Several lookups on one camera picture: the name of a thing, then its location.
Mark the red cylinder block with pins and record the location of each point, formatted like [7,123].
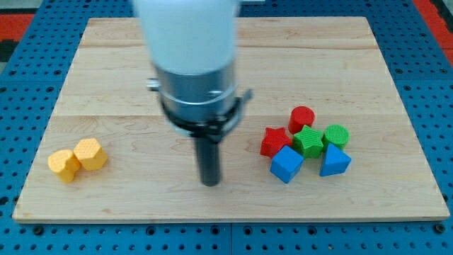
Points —
[299,117]

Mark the yellow heart block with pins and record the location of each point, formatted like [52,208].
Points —
[64,164]

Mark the red star block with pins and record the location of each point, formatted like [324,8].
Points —
[274,140]

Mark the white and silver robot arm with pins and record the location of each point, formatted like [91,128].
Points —
[192,44]

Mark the blue cube block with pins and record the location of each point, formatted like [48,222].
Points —
[286,164]

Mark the green star block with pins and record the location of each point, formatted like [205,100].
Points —
[308,142]

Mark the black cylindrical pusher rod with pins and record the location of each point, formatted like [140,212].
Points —
[208,161]

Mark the blue triangle block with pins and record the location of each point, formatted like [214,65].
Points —
[335,161]

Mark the yellow hexagon block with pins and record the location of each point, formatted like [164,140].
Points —
[90,154]

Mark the wooden board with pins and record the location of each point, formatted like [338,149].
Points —
[330,64]

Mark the green cylinder block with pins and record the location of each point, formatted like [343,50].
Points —
[337,135]

